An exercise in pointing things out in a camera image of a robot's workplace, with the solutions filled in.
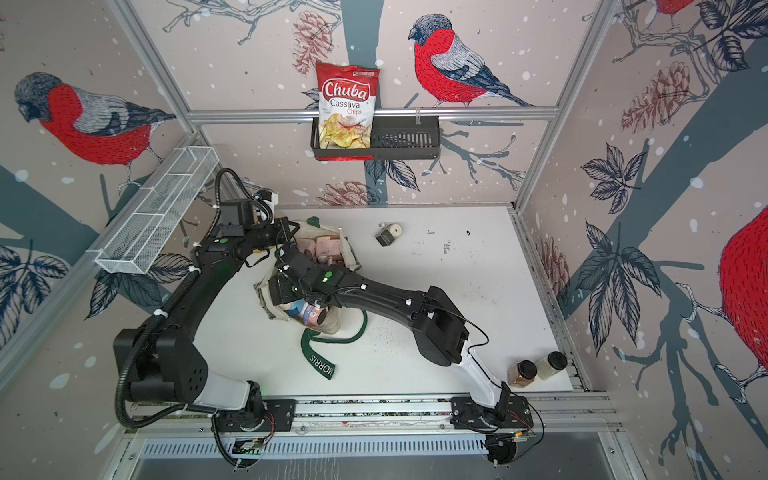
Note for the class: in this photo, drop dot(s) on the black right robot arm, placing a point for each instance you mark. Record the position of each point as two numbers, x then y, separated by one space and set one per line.
439 329

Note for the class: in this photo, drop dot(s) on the red cassava chips bag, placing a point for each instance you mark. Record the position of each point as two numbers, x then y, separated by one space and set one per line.
347 98

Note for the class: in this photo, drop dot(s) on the brown spice jar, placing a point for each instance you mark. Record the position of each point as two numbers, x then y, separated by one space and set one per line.
522 373

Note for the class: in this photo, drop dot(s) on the white wire mesh basket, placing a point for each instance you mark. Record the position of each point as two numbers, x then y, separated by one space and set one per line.
143 235

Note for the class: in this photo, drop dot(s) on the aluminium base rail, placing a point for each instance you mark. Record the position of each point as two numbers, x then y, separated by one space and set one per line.
366 426

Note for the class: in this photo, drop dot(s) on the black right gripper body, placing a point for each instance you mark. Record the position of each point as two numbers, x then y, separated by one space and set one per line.
283 292

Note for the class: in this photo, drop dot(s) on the black wall basket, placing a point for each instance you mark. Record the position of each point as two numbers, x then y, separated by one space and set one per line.
392 138

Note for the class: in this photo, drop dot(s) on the pink square sharpener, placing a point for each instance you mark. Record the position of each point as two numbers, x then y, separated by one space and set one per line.
328 249

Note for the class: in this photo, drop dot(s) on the pink face sharpener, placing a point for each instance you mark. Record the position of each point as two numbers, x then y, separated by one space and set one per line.
308 314

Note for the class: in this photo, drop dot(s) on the canvas tote bag green handles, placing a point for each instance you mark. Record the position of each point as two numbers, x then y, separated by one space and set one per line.
311 228

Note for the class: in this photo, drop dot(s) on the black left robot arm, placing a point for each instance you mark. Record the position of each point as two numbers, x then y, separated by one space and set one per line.
160 370

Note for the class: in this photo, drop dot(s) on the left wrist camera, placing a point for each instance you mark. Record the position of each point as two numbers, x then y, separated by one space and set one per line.
268 197

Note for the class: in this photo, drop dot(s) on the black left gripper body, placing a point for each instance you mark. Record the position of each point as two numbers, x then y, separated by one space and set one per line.
263 236

